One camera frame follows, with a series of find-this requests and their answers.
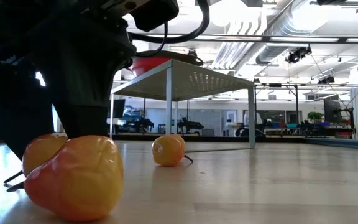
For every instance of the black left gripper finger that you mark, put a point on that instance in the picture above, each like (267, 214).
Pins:
(11, 109)
(82, 121)

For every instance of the orange pear with stem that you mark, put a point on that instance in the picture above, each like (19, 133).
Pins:
(166, 151)
(42, 151)
(79, 180)

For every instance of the red collapsible colander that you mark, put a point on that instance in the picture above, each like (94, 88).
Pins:
(148, 65)

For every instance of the green perforated metal shelf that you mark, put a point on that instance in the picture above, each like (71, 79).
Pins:
(197, 81)

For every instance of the black background robot arm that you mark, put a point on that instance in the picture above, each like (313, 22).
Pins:
(191, 123)
(145, 124)

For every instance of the black monitor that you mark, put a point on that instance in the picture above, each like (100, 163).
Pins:
(119, 109)
(331, 110)

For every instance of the black ceiling spotlight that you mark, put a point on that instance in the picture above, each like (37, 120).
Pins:
(193, 53)

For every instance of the white ceiling pipe bundle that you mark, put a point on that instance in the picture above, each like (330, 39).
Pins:
(238, 49)

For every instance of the person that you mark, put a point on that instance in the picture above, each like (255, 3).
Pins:
(258, 118)

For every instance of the green potted plant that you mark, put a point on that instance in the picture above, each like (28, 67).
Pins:
(315, 115)

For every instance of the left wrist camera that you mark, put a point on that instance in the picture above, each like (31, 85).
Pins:
(154, 12)

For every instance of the silver ventilation duct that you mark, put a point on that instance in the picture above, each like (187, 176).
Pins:
(278, 46)

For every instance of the black background rack frame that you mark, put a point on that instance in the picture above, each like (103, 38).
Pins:
(296, 102)

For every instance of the black ceiling camera cluster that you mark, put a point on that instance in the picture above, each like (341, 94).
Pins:
(294, 56)

